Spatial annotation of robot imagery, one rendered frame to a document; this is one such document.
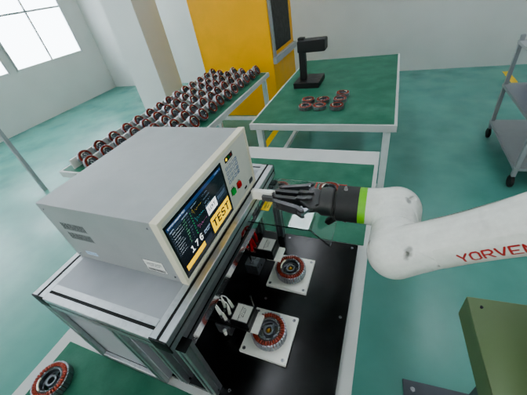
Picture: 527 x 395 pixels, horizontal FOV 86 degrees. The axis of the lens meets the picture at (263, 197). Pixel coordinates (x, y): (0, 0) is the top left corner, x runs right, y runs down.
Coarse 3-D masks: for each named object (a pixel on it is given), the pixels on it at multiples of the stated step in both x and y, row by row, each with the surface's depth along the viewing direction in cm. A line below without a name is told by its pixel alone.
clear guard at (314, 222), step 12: (276, 180) 105; (288, 180) 104; (300, 180) 103; (252, 216) 91; (264, 216) 90; (276, 216) 90; (288, 216) 89; (312, 216) 87; (324, 216) 89; (300, 228) 84; (312, 228) 83; (324, 228) 86; (324, 240) 84
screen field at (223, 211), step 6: (228, 198) 82; (222, 204) 79; (228, 204) 82; (222, 210) 79; (228, 210) 82; (216, 216) 76; (222, 216) 79; (216, 222) 77; (222, 222) 80; (216, 228) 77
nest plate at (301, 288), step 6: (306, 264) 108; (312, 264) 107; (306, 270) 106; (312, 270) 106; (270, 276) 106; (276, 276) 106; (306, 276) 104; (270, 282) 104; (276, 282) 104; (282, 282) 103; (300, 282) 102; (306, 282) 102; (282, 288) 101; (288, 288) 101; (294, 288) 100; (300, 288) 100; (306, 288) 100; (300, 294) 99; (306, 294) 99
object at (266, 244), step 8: (264, 240) 102; (272, 240) 102; (248, 248) 103; (256, 248) 100; (264, 248) 99; (272, 248) 98; (280, 248) 103; (256, 256) 102; (264, 256) 100; (272, 256) 99; (280, 256) 100
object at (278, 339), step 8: (264, 320) 90; (272, 320) 89; (280, 320) 88; (264, 328) 88; (272, 328) 88; (280, 328) 86; (256, 336) 86; (264, 336) 87; (272, 336) 87; (280, 336) 84; (256, 344) 85; (264, 344) 83; (272, 344) 84; (280, 344) 84
